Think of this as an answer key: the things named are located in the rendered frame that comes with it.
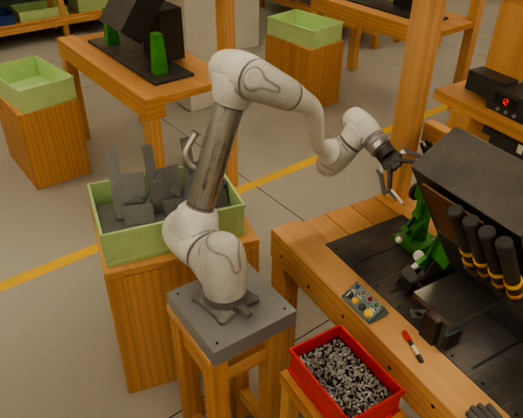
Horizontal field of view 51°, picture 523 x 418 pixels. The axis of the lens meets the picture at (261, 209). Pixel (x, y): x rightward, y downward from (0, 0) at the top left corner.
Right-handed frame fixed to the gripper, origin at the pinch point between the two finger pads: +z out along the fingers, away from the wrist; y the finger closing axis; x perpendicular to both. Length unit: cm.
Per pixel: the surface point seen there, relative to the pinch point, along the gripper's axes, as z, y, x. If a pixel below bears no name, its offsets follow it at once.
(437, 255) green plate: 24.2, -8.6, -6.6
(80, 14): -551, -186, 269
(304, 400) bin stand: 38, -68, -26
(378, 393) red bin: 49, -48, -21
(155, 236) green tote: -51, -92, -15
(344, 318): 21, -49, -1
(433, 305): 38.3, -17.6, -23.5
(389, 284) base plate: 18.9, -30.2, 10.0
